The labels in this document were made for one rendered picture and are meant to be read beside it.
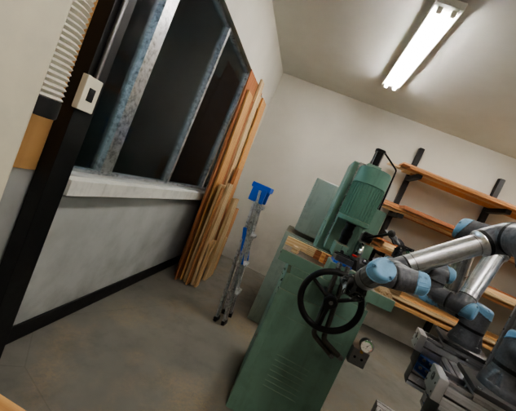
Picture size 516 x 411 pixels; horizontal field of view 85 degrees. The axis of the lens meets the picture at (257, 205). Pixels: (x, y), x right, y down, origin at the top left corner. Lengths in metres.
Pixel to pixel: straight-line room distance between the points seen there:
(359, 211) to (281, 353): 0.84
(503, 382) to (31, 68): 1.69
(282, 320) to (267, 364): 0.25
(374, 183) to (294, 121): 2.68
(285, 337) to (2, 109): 1.40
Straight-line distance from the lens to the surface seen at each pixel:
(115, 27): 1.35
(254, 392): 1.77
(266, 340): 1.63
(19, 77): 0.88
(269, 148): 4.06
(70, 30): 1.09
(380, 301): 1.57
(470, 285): 1.58
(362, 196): 1.57
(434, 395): 1.41
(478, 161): 4.54
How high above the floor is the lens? 1.16
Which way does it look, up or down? 4 degrees down
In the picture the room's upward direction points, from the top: 24 degrees clockwise
